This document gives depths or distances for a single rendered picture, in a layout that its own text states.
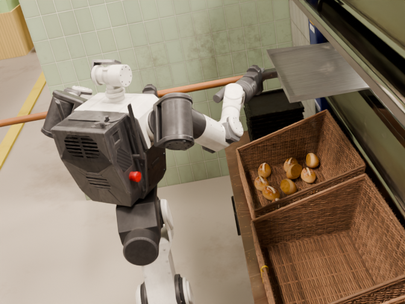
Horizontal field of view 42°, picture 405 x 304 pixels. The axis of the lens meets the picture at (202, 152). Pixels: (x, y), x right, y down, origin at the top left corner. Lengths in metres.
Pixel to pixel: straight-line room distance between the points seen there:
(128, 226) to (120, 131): 0.34
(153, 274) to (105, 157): 0.59
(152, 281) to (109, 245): 1.51
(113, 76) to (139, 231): 0.49
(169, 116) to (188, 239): 1.86
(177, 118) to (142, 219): 0.38
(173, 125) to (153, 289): 0.71
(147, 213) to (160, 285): 0.36
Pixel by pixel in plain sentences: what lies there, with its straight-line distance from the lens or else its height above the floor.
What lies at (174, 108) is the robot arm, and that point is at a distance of 1.52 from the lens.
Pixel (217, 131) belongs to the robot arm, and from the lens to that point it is 1.66.
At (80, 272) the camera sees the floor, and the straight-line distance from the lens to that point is 3.33.
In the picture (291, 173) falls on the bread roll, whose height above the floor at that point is 0.64.
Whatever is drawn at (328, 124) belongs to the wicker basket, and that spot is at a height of 0.81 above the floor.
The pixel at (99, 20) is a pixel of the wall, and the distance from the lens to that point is 3.40.
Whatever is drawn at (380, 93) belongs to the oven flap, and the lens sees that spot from 1.43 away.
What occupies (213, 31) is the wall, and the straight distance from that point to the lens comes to 3.40.
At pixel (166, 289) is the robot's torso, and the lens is 1.97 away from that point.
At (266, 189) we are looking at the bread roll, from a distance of 2.47.
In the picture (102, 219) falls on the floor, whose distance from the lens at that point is 3.71.
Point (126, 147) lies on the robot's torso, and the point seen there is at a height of 1.32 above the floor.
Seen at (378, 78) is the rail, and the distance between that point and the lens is 1.45.
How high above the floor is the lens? 2.01
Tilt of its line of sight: 29 degrees down
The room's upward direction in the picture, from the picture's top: 11 degrees counter-clockwise
